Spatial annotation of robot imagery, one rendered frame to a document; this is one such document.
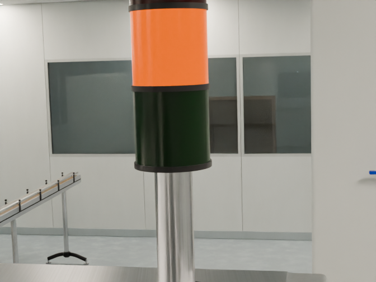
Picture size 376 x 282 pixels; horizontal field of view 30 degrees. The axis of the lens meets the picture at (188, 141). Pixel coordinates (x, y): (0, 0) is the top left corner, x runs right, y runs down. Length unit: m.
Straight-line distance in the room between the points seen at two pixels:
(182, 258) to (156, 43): 0.14
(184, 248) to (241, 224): 8.22
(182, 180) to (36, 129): 8.69
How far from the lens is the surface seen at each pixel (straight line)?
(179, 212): 0.45
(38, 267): 0.60
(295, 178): 8.51
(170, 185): 0.45
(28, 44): 9.10
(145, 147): 0.44
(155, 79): 0.43
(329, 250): 1.92
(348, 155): 1.87
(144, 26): 0.43
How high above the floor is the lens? 2.27
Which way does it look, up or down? 7 degrees down
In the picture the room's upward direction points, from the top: 2 degrees counter-clockwise
